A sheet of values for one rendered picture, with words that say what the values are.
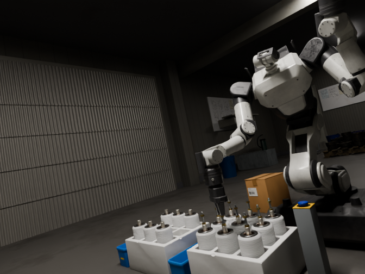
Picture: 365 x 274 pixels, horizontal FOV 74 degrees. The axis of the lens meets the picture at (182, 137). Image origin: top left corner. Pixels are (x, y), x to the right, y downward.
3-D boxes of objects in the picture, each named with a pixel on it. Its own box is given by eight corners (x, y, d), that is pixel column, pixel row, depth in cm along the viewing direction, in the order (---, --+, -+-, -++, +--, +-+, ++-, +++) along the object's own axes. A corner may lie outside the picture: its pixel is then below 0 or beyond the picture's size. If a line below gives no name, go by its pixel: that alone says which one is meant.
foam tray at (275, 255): (237, 254, 142) (230, 223, 143) (307, 264, 115) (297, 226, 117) (193, 288, 114) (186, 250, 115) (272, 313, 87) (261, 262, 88)
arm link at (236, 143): (224, 160, 119) (250, 145, 129) (234, 150, 111) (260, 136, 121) (212, 142, 122) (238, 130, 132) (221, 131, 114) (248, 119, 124)
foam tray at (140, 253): (174, 244, 180) (169, 219, 181) (215, 250, 153) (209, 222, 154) (130, 268, 152) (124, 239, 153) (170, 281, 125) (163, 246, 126)
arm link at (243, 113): (249, 148, 130) (243, 114, 142) (263, 136, 120) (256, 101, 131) (230, 145, 127) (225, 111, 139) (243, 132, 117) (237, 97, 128)
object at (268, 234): (283, 260, 109) (274, 220, 110) (281, 271, 100) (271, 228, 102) (261, 260, 113) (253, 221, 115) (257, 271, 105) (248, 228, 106)
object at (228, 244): (229, 281, 101) (220, 238, 102) (219, 272, 110) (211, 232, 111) (249, 274, 103) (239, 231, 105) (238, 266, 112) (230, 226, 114)
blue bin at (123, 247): (153, 247, 182) (150, 231, 183) (163, 249, 174) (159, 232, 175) (118, 265, 161) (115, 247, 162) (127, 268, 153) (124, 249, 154)
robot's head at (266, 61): (264, 66, 130) (256, 53, 127) (281, 60, 122) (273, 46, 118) (259, 73, 128) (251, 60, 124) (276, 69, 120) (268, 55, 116)
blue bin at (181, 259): (208, 259, 143) (203, 238, 144) (222, 261, 135) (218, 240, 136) (171, 284, 122) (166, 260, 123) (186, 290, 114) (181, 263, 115)
